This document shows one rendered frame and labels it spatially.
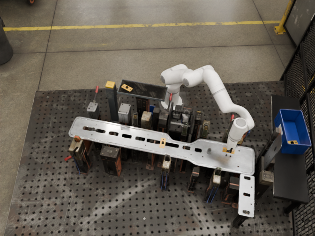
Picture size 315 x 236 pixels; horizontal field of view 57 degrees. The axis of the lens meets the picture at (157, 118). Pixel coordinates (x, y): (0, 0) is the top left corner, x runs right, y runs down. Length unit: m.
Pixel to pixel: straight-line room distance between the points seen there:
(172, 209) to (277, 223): 0.77
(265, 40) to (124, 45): 2.12
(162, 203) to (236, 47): 2.92
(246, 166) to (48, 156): 1.56
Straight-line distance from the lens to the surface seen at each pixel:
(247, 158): 2.21
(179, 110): 2.10
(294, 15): 4.74
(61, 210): 2.36
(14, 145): 3.63
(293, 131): 2.42
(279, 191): 2.13
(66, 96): 2.92
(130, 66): 4.10
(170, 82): 2.29
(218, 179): 2.03
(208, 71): 1.87
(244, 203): 2.05
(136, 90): 2.25
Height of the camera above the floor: 2.84
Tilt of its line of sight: 54 degrees down
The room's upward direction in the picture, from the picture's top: 2 degrees clockwise
